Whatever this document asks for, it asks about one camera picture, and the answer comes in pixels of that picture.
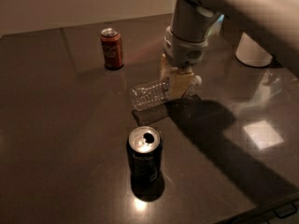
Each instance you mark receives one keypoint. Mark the clear plastic water bottle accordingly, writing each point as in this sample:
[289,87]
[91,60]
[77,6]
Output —
[157,92]

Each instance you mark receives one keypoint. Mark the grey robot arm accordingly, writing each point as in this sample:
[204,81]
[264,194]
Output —
[272,24]

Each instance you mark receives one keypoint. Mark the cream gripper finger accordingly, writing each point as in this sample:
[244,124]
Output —
[165,68]
[179,81]

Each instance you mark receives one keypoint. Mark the black pepsi can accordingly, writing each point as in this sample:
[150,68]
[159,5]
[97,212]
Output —
[144,151]

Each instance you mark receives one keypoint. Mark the red coca-cola can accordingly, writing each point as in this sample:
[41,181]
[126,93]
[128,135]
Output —
[112,49]

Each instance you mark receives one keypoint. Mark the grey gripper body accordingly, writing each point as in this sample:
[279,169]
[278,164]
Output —
[183,54]

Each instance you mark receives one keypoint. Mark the white cylindrical container with lid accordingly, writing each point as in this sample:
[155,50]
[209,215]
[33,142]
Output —
[250,53]

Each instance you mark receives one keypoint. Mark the black drawer handle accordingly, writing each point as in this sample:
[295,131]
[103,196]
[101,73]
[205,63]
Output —
[286,210]

